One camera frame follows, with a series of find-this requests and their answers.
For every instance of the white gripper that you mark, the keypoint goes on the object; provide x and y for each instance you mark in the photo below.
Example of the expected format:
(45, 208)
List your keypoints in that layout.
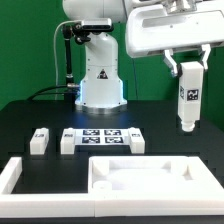
(150, 30)

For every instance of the white desk top tray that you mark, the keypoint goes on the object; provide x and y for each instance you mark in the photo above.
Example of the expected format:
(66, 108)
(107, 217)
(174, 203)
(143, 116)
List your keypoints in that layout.
(153, 186)

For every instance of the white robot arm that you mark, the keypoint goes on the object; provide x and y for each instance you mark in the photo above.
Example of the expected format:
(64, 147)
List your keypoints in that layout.
(101, 87)

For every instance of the fiducial marker sheet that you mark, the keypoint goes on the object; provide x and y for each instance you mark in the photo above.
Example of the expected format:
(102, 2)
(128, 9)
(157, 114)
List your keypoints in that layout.
(101, 137)

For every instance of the grey camera on mount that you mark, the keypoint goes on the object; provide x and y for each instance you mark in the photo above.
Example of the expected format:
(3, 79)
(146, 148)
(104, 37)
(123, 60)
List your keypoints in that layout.
(97, 25)

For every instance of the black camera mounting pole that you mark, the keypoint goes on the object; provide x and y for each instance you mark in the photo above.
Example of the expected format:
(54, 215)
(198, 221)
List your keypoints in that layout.
(69, 53)

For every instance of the white U-shaped obstacle frame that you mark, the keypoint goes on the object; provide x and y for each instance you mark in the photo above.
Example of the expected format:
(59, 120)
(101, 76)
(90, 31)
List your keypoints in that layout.
(38, 205)

